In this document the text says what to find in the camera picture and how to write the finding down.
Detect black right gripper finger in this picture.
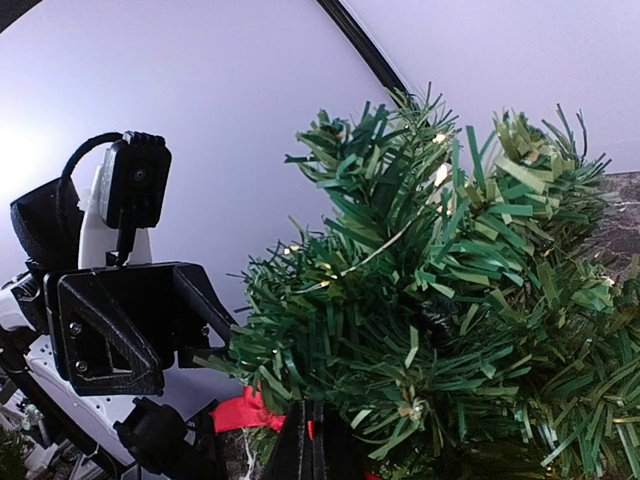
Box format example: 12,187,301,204
262,400,365,480

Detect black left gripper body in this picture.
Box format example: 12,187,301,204
45,262,235,397

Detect red ribbon bow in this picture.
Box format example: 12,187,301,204
210,387,306,442

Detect small green christmas tree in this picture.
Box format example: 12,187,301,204
203,92,639,479

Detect white fairy light string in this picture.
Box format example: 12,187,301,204
280,130,456,291

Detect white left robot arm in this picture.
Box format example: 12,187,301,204
1,261,233,479

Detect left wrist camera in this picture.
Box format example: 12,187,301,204
55,131,172,269

